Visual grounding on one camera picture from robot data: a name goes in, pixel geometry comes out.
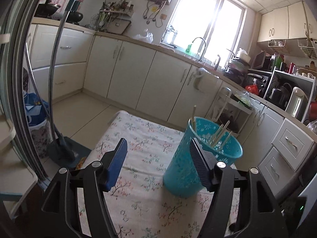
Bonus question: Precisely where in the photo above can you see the chopstick lying in basket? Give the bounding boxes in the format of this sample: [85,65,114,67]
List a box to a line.
[209,120,230,147]

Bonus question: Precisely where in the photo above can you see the white plastic bag on counter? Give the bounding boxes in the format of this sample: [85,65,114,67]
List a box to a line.
[132,29,154,44]

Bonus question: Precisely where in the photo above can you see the white electric kettle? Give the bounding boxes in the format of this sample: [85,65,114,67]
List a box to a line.
[286,87,308,120]

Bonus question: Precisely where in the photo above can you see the white storage shelf unit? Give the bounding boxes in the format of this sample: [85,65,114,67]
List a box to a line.
[264,68,316,123]

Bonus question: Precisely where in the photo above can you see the wire hanging basket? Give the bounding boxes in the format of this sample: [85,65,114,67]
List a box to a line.
[296,38,317,60]

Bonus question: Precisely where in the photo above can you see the kitchen faucet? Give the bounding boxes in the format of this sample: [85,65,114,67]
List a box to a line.
[192,36,207,62]

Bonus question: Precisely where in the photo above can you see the white drawer unit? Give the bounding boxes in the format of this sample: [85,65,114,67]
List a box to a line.
[258,119,315,196]

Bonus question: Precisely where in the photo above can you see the green dish soap bottle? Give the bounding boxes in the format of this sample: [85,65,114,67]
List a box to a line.
[186,44,192,53]

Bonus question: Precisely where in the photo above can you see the floral tablecloth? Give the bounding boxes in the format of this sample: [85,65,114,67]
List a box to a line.
[76,109,240,238]

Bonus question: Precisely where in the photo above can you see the upper wall cabinets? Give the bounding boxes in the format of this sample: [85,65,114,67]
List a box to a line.
[257,2,316,42]

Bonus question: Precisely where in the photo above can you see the wooden chopstick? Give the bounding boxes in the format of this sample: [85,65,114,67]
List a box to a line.
[191,105,197,132]

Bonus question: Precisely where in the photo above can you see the microwave oven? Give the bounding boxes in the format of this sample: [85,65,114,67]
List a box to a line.
[251,51,272,71]

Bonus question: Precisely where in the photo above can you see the teal perforated plastic basket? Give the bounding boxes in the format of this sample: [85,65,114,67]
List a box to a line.
[163,117,243,198]

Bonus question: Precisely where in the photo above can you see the wall utensil rack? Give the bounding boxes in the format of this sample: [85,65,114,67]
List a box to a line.
[91,0,134,35]

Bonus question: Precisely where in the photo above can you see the lower kitchen cabinets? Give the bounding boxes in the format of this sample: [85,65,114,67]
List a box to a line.
[27,24,284,139]

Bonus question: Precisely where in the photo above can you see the black wok on stove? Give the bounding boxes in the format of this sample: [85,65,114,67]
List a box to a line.
[34,0,61,18]

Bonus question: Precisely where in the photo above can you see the black toaster oven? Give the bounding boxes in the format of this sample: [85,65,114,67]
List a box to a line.
[244,71,272,98]

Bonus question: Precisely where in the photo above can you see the black cooking pot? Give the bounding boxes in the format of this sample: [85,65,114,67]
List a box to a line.
[66,11,83,25]

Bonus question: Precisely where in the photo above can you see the red plastic bag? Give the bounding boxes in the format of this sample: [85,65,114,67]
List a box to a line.
[245,84,260,96]

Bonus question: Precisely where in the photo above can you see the dustpan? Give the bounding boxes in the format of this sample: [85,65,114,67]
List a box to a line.
[47,136,91,170]

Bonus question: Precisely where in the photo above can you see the broom with metal handle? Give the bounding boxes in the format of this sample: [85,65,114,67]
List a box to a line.
[47,0,80,166]

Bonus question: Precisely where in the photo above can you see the blue white bag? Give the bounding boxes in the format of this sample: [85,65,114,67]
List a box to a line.
[24,92,53,158]

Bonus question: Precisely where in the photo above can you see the white shelf trolley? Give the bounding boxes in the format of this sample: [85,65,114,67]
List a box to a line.
[207,87,253,138]

